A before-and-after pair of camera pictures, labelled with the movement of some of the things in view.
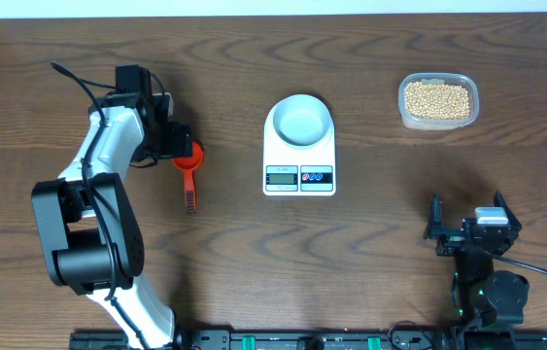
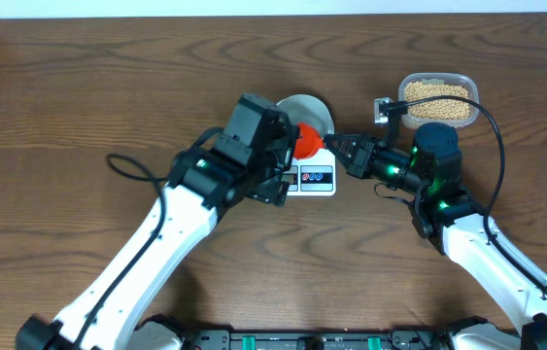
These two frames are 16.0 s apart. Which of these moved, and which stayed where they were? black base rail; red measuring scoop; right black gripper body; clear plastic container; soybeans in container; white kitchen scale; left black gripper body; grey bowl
Moved: right black gripper body; red measuring scoop; left black gripper body
Stayed: soybeans in container; clear plastic container; black base rail; grey bowl; white kitchen scale
